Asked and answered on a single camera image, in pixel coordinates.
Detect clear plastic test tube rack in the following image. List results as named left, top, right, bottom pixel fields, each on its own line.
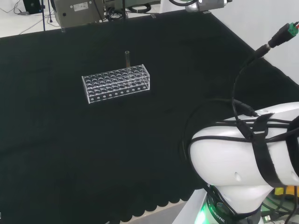
left=81, top=63, right=150, bottom=105

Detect black tripod pole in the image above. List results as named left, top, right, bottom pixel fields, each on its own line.
left=121, top=0, right=128, bottom=21

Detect yellow stop button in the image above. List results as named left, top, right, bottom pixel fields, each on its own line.
left=274, top=185, right=299, bottom=197

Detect black box device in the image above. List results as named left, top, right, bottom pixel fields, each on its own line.
left=22, top=0, right=44, bottom=15

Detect grey metal equipment box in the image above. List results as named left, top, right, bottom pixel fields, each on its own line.
left=50, top=0, right=106, bottom=28

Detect black bench cloth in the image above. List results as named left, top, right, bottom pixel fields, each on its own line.
left=0, top=9, right=299, bottom=223

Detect blue tripod leg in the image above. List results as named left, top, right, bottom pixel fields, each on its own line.
left=40, top=0, right=46, bottom=32

